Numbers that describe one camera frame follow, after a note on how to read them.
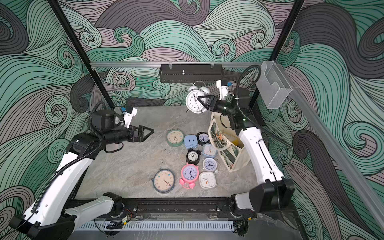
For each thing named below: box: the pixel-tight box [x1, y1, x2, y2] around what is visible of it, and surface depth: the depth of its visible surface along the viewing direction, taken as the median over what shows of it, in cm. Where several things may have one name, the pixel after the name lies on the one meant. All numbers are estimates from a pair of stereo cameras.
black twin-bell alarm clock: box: [185, 148, 201, 166], surface depth 90 cm
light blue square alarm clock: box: [202, 143, 218, 158], surface depth 94 cm
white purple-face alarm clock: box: [202, 157, 218, 171], surface depth 88 cm
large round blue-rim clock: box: [151, 168, 175, 194], surface depth 81 cm
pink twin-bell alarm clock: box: [179, 162, 199, 189], surface depth 83 cm
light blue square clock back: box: [184, 134, 198, 149], surface depth 97 cm
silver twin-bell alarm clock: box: [185, 81, 210, 115], surface depth 69 cm
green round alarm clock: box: [166, 129, 185, 147], surface depth 100 cm
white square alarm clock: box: [199, 171, 217, 189], surface depth 82 cm
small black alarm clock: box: [195, 131, 210, 146], surface depth 100 cm
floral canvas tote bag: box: [208, 112, 251, 173], surface depth 81 cm
